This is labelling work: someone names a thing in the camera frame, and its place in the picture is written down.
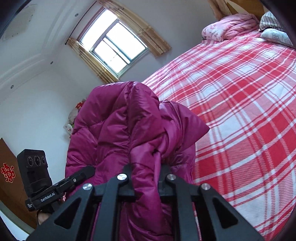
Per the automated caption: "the brown wooden door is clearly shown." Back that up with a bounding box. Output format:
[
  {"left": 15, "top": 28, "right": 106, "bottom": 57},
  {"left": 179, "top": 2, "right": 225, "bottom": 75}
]
[{"left": 1, "top": 138, "right": 37, "bottom": 229}]

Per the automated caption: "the pink folded quilt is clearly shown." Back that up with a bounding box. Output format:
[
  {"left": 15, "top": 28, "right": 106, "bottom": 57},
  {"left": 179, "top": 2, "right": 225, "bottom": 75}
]
[{"left": 202, "top": 14, "right": 259, "bottom": 42}]

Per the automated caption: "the far window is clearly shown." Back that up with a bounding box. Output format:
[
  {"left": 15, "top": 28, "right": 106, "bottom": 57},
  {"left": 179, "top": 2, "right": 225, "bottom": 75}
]
[{"left": 78, "top": 6, "right": 149, "bottom": 78}]

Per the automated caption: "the left yellow curtain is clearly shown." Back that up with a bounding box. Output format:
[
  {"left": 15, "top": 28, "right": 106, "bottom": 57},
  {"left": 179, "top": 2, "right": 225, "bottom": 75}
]
[{"left": 67, "top": 38, "right": 119, "bottom": 84}]

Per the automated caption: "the clutter pile on desk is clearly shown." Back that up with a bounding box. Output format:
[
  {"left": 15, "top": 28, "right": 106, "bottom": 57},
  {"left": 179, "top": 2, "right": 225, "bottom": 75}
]
[{"left": 63, "top": 99, "right": 86, "bottom": 137}]

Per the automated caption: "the wooden bed headboard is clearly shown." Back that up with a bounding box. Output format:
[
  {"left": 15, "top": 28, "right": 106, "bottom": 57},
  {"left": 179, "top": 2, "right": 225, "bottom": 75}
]
[{"left": 225, "top": 0, "right": 269, "bottom": 20}]

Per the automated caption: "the grey floral pillow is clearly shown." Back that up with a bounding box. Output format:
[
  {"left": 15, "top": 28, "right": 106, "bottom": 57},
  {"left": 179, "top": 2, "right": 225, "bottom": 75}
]
[{"left": 260, "top": 28, "right": 293, "bottom": 47}]

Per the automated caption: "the side yellow curtain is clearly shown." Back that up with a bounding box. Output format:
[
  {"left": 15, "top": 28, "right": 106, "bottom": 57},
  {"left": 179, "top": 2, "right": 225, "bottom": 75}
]
[{"left": 208, "top": 0, "right": 232, "bottom": 20}]

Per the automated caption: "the red plaid bed sheet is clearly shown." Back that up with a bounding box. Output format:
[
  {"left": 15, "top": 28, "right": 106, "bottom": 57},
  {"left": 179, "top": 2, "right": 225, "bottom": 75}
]
[{"left": 144, "top": 31, "right": 295, "bottom": 240}]

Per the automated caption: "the right yellow curtain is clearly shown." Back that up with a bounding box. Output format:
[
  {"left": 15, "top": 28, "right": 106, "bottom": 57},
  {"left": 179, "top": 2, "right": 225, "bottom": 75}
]
[{"left": 98, "top": 0, "right": 171, "bottom": 58}]

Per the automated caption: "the striped pillow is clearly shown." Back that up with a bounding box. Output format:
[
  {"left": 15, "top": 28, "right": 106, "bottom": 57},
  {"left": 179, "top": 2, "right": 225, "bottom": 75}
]
[{"left": 259, "top": 11, "right": 285, "bottom": 32}]

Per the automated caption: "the person left hand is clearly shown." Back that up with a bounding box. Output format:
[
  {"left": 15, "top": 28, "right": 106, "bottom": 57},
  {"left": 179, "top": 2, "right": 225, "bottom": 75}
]
[{"left": 36, "top": 212, "right": 51, "bottom": 225}]

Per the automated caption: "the magenta puffer jacket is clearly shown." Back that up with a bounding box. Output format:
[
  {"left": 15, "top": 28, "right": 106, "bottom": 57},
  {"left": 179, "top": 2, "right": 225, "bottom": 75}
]
[{"left": 65, "top": 82, "right": 209, "bottom": 240}]

